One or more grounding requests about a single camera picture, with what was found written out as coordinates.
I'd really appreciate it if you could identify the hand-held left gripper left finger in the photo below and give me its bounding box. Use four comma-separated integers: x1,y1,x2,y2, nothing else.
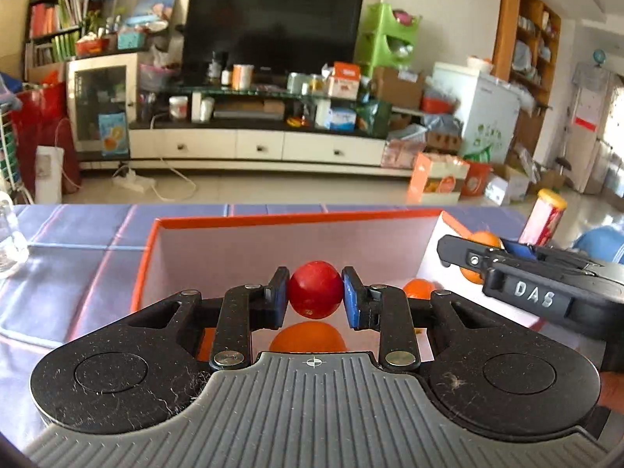
117,266,291,371

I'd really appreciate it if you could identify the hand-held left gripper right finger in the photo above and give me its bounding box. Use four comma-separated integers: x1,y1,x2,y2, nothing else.
341,266,512,371

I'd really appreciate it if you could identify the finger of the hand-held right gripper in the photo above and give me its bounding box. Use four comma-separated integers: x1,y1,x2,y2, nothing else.
437,235,508,274
501,239,542,261

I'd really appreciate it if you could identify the red apple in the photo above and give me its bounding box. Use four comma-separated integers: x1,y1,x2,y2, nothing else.
287,261,343,317

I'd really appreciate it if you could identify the large orange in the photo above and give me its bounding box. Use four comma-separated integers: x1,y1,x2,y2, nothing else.
269,321,348,353

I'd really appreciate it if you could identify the small orange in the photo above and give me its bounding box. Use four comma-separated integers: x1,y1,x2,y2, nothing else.
403,278,437,300

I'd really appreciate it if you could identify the orange cardboard box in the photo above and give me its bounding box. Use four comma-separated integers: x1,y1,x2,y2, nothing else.
131,209,547,354

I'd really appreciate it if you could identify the red and yellow canister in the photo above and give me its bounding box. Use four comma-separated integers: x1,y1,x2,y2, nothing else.
519,189,569,247

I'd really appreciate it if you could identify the blue ball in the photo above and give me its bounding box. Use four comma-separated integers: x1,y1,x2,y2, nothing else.
573,227,624,264

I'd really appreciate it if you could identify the orange fruit carton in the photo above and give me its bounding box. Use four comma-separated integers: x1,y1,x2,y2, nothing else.
407,152,470,206

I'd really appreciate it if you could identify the white chest freezer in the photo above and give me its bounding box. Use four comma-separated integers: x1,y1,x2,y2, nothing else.
431,62,521,164

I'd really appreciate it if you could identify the white TV stand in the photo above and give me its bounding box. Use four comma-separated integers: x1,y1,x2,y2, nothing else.
129,83,425,176

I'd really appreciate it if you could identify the brown cardboard box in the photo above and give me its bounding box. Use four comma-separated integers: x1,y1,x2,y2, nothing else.
373,67,425,110

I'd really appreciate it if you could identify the white power strip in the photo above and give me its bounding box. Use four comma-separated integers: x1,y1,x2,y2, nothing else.
113,175,157,193

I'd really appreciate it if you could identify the wooden shelf unit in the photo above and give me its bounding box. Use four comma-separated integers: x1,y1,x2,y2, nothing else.
492,0,562,157

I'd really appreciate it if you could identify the orange and white packet box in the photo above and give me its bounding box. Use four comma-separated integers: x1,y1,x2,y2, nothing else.
328,62,362,98

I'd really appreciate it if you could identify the blue snack bag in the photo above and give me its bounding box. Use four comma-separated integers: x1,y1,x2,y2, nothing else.
99,113,130,157

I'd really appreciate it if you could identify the green plastic rack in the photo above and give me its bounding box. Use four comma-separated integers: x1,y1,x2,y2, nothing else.
355,2,422,79

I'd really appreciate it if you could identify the pink basket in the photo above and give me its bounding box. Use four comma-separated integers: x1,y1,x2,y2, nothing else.
139,63,176,91

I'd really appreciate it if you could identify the white glass-door cabinet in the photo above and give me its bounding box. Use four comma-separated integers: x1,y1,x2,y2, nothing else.
66,52,140,161

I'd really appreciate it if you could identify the clear glass mug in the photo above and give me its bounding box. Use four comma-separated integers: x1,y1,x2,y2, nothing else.
0,190,31,280

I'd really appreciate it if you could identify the black television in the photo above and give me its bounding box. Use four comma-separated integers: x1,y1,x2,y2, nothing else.
184,0,365,86

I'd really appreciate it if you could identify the red bag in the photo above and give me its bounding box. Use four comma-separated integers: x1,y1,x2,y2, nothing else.
10,83,81,196

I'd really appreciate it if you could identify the teal box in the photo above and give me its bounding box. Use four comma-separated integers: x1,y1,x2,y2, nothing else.
117,27,147,50

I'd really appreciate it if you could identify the bookshelf with books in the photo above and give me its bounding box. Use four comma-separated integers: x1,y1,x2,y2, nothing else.
24,0,103,66

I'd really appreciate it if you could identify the wire shopping trolley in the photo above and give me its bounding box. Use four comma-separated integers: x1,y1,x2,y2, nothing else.
0,102,24,203

